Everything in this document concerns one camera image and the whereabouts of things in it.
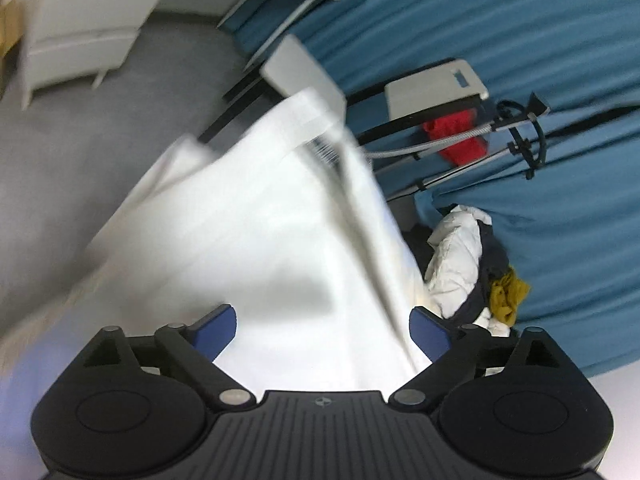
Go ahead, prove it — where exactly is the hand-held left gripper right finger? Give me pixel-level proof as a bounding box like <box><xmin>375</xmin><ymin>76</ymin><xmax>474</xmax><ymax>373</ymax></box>
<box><xmin>387</xmin><ymin>306</ymin><xmax>576</xmax><ymax>413</ymax></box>

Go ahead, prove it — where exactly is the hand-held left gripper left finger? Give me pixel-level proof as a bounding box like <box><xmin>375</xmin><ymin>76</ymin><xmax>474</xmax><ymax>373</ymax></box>
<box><xmin>80</xmin><ymin>303</ymin><xmax>257</xmax><ymax>413</ymax></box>

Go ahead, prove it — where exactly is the white fleece garment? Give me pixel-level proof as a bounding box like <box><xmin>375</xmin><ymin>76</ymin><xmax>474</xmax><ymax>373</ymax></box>
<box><xmin>0</xmin><ymin>87</ymin><xmax>436</xmax><ymax>396</ymax></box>

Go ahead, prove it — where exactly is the pile of clothes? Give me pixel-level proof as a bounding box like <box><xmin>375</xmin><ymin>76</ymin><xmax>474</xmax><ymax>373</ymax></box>
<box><xmin>415</xmin><ymin>222</ymin><xmax>511</xmax><ymax>326</ymax></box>

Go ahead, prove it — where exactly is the white puffy jacket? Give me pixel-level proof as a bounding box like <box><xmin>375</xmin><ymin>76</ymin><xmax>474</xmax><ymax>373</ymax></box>
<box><xmin>425</xmin><ymin>205</ymin><xmax>493</xmax><ymax>318</ymax></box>

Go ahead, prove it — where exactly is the mustard yellow garment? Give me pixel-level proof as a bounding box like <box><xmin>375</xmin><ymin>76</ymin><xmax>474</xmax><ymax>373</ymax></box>
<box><xmin>489</xmin><ymin>266</ymin><xmax>532</xmax><ymax>328</ymax></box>

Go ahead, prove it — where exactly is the red garment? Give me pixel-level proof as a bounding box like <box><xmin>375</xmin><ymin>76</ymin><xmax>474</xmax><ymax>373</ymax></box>
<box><xmin>422</xmin><ymin>109</ymin><xmax>488</xmax><ymax>166</ymax></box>

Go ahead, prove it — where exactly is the pastel bed cover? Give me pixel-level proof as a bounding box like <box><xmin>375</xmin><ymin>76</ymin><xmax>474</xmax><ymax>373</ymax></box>
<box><xmin>0</xmin><ymin>310</ymin><xmax>640</xmax><ymax>480</ymax></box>

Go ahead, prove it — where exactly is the white and black chair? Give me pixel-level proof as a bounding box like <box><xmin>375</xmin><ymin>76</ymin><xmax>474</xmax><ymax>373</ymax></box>
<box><xmin>197</xmin><ymin>35</ymin><xmax>490</xmax><ymax>151</ymax></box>

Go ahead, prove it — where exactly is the garment steamer stand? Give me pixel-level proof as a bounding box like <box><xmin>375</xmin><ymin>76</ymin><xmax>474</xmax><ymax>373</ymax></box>
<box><xmin>362</xmin><ymin>92</ymin><xmax>551</xmax><ymax>196</ymax></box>

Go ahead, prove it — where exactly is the white dressing table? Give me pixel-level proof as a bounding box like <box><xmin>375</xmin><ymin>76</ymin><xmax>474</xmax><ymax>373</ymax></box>
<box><xmin>20</xmin><ymin>0</ymin><xmax>371</xmax><ymax>111</ymax></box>

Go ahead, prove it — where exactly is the cardboard box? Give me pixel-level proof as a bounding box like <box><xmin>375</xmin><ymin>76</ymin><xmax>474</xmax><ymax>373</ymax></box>
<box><xmin>0</xmin><ymin>0</ymin><xmax>26</xmax><ymax>58</ymax></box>

